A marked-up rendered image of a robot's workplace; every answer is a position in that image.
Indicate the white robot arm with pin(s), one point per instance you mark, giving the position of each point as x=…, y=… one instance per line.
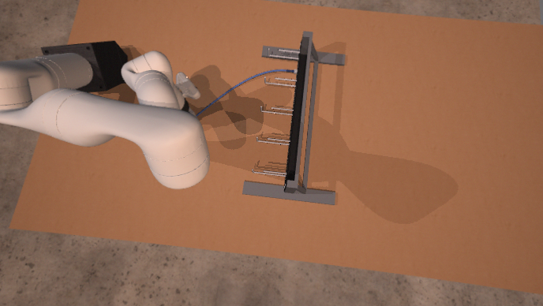
x=172, y=140

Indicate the grey metal rack with black panel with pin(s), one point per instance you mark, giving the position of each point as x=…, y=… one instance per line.
x=291, y=190

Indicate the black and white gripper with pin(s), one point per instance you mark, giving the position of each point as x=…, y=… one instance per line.
x=188, y=89

